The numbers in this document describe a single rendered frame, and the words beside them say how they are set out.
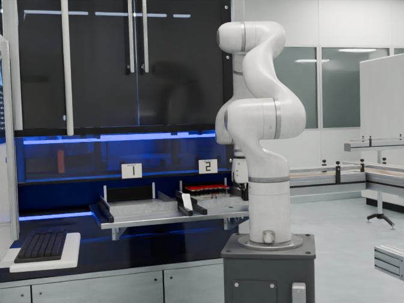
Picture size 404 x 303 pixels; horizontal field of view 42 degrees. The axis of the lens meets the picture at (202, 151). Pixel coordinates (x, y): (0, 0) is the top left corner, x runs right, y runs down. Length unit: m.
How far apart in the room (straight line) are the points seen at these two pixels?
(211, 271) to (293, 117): 1.12
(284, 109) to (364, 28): 6.87
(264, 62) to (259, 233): 0.52
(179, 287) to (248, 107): 1.15
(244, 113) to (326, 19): 6.59
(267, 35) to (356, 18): 6.55
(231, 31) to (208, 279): 1.16
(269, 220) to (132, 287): 1.01
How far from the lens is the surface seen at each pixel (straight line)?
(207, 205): 2.10
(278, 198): 1.52
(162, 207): 2.06
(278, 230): 1.53
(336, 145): 8.00
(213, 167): 2.37
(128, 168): 2.28
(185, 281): 2.42
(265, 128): 1.50
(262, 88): 1.62
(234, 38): 1.79
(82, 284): 2.35
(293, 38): 7.75
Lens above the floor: 1.23
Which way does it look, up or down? 3 degrees down
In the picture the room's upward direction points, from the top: 2 degrees counter-clockwise
